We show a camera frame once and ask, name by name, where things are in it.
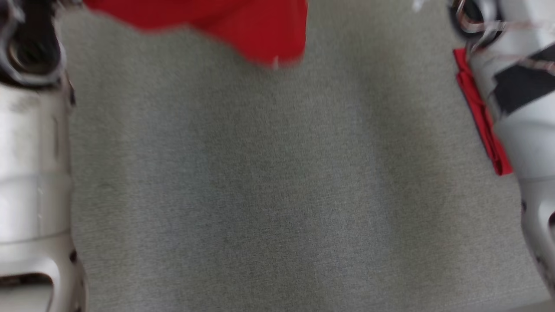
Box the red white shorts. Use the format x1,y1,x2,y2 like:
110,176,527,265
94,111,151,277
82,0,309,70

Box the red white numbered jersey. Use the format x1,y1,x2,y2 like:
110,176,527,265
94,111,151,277
453,48,514,176

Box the grey upholstered sofa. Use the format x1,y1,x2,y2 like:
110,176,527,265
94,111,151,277
56,0,551,312

